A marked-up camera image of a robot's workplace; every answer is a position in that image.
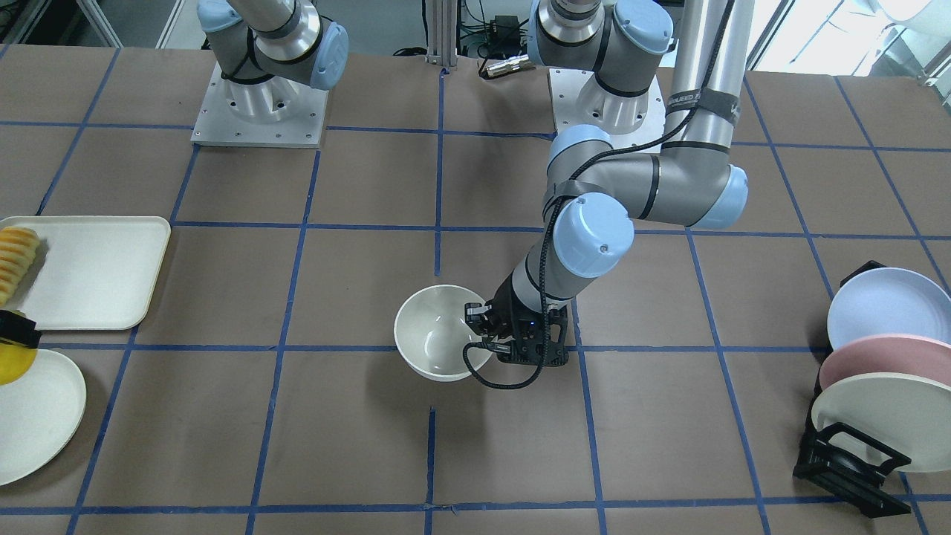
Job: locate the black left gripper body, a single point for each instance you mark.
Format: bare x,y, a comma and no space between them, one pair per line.
506,309

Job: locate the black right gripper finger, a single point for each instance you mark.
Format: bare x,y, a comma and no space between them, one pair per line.
18,330

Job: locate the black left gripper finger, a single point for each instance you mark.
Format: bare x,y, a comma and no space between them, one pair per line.
484,328
476,310

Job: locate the yellow lemon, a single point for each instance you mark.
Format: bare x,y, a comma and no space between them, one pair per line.
15,361

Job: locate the white ceramic bowl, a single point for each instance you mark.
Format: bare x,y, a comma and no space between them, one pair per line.
430,332

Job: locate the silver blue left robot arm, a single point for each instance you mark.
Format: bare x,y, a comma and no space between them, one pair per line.
598,188

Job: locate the white round plate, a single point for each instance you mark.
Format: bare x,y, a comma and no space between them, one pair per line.
40,413

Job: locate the white rectangular tray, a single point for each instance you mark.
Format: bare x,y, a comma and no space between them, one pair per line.
92,273

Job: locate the silver metal connector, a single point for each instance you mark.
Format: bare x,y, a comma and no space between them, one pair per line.
511,65

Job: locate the black dish rack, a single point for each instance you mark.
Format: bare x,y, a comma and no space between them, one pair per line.
843,473

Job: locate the light blue plate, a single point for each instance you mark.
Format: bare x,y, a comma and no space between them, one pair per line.
888,300

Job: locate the cream plate in rack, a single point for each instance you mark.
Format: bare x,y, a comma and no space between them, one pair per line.
905,412

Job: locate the pink plate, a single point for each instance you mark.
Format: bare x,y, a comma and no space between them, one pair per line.
888,353

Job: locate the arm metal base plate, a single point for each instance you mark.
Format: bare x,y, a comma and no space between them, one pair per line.
583,111
277,113

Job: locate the aluminium frame post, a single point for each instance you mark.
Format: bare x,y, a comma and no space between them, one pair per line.
442,33

